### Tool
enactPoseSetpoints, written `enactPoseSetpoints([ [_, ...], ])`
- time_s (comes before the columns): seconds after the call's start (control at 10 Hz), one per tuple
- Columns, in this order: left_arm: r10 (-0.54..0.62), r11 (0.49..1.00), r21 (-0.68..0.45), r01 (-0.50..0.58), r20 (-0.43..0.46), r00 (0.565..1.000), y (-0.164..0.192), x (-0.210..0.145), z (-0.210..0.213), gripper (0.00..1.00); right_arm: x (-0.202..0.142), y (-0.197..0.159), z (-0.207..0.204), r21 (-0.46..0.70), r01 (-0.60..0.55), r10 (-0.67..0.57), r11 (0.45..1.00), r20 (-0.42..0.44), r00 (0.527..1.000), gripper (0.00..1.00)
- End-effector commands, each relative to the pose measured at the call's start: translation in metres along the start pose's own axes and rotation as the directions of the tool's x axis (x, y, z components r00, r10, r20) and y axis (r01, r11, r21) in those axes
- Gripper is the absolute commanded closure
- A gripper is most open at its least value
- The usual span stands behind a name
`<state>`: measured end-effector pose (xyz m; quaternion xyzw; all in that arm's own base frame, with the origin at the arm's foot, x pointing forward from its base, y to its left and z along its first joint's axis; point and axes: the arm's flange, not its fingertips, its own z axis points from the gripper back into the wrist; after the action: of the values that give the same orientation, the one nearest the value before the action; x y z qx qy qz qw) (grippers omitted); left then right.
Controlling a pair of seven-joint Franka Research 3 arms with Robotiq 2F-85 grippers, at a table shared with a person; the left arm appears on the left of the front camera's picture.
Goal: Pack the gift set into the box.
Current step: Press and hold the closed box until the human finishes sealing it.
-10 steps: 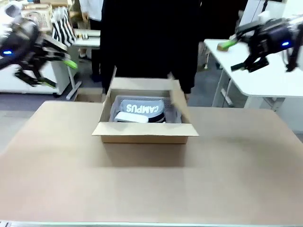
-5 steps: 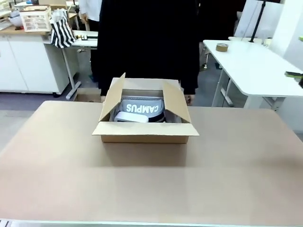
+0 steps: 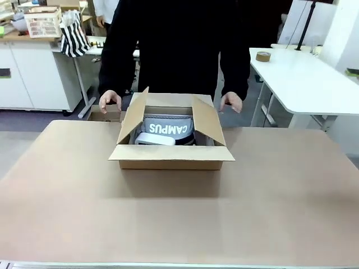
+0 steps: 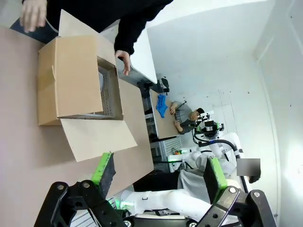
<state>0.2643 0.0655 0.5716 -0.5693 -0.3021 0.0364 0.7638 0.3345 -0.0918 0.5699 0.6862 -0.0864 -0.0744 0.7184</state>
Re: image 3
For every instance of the white cabinet wooden top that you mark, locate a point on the white cabinet wooden top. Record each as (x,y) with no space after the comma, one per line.
(33,78)

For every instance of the black white striped bag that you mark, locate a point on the black white striped bag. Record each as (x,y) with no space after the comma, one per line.
(74,42)

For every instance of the white rounded gift item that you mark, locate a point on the white rounded gift item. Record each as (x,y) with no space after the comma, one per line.
(154,139)

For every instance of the white board panel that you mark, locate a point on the white board panel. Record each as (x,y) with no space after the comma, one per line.
(322,22)

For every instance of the white red plastic crate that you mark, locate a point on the white red plastic crate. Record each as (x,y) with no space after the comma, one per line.
(42,26)

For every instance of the brown packing tape roll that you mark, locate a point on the brown packing tape roll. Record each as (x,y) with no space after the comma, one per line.
(263,59)

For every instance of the green flat item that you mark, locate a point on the green flat item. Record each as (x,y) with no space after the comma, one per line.
(352,73)

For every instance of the black pole stand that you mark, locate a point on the black pole stand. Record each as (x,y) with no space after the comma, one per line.
(307,22)

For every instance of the person's right forearm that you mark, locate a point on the person's right forearm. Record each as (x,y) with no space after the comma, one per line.
(112,75)

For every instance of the person's left forearm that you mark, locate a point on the person's left forearm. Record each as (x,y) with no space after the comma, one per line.
(235,78)

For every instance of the brown cardboard shipping box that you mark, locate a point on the brown cardboard shipping box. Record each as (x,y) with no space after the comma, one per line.
(168,165)

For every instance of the figure in black dress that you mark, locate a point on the figure in black dress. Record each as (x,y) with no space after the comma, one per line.
(266,22)

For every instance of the small open cardboard box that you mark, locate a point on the small open cardboard box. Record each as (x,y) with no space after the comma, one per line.
(96,116)

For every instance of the person's left hand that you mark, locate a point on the person's left hand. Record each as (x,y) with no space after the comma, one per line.
(232,98)

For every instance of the white desk gray leg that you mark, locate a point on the white desk gray leg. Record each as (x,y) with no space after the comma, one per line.
(81,84)

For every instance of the person's right hand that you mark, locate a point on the person's right hand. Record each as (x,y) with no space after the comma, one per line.
(110,96)

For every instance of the gray Campus fabric item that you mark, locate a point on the gray Campus fabric item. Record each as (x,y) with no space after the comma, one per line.
(168,124)

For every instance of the person in white shirt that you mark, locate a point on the person in white shirt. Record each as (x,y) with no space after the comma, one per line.
(101,11)

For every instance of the large white table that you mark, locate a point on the large white table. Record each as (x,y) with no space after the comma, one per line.
(303,81)

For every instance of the person in black sweater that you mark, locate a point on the person in black sweater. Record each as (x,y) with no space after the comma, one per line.
(174,42)

